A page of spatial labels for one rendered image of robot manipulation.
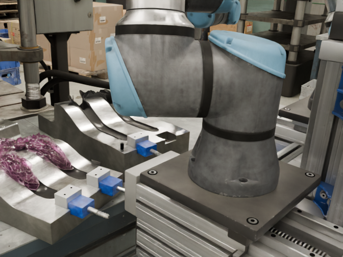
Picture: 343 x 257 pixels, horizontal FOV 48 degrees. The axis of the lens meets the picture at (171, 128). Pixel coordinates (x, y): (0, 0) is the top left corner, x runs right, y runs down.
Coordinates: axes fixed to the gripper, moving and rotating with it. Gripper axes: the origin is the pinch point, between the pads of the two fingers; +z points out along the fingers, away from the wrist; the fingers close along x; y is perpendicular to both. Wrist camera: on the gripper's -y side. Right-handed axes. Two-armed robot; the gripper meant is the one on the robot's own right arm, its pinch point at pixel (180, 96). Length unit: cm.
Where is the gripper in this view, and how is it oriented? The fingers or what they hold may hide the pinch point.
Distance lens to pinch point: 136.2
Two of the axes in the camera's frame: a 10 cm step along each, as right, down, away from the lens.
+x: 7.2, -2.3, 6.6
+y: 7.0, 3.0, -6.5
